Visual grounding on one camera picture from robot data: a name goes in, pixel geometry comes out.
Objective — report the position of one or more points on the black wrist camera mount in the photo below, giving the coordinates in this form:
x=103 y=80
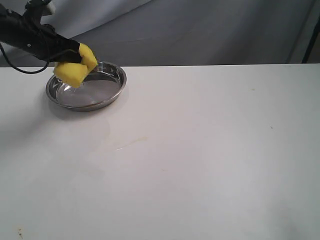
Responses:
x=36 y=9

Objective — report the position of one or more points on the grey backdrop cloth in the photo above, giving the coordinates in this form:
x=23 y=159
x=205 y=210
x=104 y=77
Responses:
x=189 y=32

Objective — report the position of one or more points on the yellow sponge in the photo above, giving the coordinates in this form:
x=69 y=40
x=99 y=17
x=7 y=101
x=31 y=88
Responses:
x=73 y=74

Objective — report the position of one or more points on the stainless steel round pan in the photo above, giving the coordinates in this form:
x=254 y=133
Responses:
x=99 y=89

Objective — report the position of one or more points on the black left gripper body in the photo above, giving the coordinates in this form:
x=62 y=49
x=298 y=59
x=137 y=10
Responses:
x=27 y=35

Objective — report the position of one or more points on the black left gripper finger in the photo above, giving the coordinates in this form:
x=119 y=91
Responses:
x=66 y=51

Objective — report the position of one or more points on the black stand pole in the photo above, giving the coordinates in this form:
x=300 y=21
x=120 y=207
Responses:
x=311 y=43

